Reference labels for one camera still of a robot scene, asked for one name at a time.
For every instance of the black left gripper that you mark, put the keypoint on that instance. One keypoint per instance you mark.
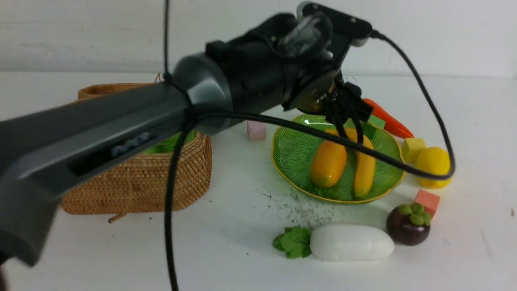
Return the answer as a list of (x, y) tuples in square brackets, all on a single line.
[(328, 95)]

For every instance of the orange yellow toy mango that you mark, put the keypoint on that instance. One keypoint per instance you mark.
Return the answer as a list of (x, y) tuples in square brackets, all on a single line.
[(328, 164)]

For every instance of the orange toy carrot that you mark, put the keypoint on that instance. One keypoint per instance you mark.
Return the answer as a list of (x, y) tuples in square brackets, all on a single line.
[(392, 125)]

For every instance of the yellow toy banana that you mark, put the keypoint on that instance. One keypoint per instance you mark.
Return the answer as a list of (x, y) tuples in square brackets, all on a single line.
[(365, 164)]

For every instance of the yellow toy lemon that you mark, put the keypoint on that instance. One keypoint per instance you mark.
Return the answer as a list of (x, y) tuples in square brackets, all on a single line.
[(434, 160)]

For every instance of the purple toy mangosteen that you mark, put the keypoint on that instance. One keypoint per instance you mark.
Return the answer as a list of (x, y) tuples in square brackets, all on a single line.
[(408, 224)]

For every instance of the white toy radish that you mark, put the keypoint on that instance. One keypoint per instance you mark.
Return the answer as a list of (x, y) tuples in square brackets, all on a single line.
[(335, 243)]

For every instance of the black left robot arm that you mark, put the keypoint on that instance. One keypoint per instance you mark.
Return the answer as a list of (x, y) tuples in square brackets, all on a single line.
[(283, 61)]

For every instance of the green foam cube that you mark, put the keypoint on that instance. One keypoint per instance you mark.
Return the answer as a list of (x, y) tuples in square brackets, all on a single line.
[(376, 122)]

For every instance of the green leaf-shaped glass plate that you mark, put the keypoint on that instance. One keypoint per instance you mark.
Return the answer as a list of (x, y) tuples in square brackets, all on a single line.
[(293, 154)]

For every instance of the yellow foam cube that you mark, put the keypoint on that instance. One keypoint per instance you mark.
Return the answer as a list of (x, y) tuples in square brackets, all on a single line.
[(411, 148)]

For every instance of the pink foam cube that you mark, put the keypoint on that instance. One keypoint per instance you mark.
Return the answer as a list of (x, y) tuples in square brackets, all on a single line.
[(256, 131)]

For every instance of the orange foam cube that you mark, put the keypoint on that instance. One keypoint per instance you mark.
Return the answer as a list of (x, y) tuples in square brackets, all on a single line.
[(428, 200)]

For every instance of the woven wicker basket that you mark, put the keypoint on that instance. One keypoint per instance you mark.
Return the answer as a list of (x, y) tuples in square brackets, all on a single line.
[(139, 184)]

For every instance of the black zip tie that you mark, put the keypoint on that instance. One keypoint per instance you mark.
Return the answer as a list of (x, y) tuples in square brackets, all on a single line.
[(166, 10)]

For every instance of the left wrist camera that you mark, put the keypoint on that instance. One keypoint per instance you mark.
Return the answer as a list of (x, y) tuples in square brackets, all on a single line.
[(347, 28)]

